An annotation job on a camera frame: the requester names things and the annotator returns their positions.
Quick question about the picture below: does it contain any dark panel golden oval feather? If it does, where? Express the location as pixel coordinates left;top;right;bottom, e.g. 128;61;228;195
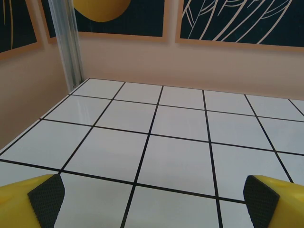
41;0;171;44

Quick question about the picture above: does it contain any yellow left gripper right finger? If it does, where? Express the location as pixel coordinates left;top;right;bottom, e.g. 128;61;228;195
243;175;304;228

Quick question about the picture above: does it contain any aluminium extrusion post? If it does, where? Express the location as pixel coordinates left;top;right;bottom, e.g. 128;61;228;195
48;0;85;90

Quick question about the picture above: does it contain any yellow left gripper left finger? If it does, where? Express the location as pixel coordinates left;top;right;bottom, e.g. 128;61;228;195
0;174;66;228

